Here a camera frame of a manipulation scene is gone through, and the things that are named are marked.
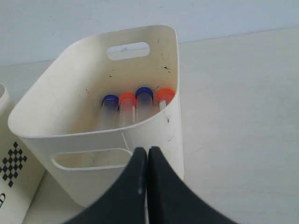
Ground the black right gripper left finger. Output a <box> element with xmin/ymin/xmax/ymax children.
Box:
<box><xmin>66</xmin><ymin>147</ymin><xmax>147</xmax><ymax>224</ymax></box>

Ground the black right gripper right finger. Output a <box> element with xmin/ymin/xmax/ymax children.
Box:
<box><xmin>147</xmin><ymin>147</ymin><xmax>236</xmax><ymax>224</ymax></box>

